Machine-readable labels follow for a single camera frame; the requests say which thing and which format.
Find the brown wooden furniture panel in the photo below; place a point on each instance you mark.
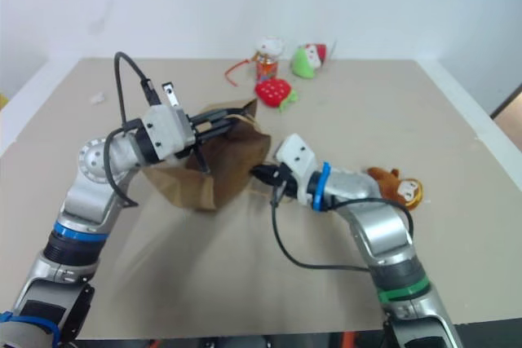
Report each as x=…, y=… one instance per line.
x=510, y=107

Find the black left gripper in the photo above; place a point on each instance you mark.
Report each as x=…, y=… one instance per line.
x=210, y=126

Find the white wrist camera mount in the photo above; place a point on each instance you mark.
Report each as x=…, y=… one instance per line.
x=297, y=154
x=167, y=132

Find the orange drink can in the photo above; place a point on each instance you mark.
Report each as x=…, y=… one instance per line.
x=266, y=69

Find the small white paper scrap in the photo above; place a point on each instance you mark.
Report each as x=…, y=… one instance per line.
x=97, y=98

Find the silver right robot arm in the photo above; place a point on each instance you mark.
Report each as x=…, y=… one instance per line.
x=379, y=225

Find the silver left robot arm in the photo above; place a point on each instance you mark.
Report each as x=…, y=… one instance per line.
x=87, y=201

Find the red white santa plush toy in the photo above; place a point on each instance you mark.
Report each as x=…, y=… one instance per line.
x=317, y=54

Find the white cat plush toy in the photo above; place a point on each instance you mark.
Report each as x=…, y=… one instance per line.
x=270, y=46

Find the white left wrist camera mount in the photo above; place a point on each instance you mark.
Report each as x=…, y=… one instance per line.
x=167, y=132

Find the green triangular plush toy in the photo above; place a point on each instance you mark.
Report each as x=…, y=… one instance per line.
x=302, y=64

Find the brown monkey plush toy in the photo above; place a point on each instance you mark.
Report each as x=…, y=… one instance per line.
x=401, y=189

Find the brown paper bag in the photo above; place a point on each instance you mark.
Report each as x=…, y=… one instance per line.
x=236, y=160

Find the red strawberry plush toy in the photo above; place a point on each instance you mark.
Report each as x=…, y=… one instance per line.
x=272, y=92

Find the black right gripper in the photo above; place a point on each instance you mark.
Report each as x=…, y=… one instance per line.
x=281, y=181

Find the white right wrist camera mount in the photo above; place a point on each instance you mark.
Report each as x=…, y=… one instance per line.
x=297, y=154

